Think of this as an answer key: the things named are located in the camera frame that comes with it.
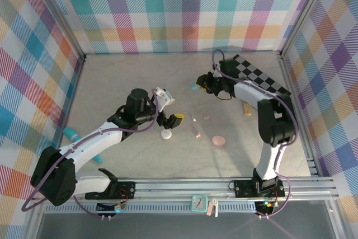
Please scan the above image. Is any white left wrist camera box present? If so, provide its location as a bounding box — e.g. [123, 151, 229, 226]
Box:
[153, 87, 176, 109]

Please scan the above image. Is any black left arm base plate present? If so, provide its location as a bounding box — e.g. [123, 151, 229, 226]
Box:
[84, 180, 137, 201]

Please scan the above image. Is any pink earbuds charging case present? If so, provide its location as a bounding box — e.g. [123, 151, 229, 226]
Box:
[211, 135, 227, 147]

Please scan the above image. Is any perforated metal strip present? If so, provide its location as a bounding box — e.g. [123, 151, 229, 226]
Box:
[44, 203, 260, 214]

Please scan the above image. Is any aluminium frame bar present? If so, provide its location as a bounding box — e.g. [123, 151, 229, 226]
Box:
[278, 53, 321, 178]
[51, 55, 87, 153]

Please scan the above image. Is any aluminium corner post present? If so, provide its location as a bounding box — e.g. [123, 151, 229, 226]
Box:
[26, 0, 87, 62]
[279, 0, 335, 58]

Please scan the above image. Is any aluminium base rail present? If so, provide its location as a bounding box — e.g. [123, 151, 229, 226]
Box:
[30, 176, 340, 204]

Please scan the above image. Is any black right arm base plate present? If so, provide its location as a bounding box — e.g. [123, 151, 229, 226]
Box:
[233, 179, 286, 198]

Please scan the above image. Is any teal square clock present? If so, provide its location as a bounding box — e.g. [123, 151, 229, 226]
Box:
[191, 195, 209, 213]

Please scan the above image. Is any black grey chessboard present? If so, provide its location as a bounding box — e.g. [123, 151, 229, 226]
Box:
[231, 53, 291, 102]

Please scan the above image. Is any teal cylindrical bottle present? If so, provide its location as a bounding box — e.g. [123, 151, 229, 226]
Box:
[63, 126, 103, 164]

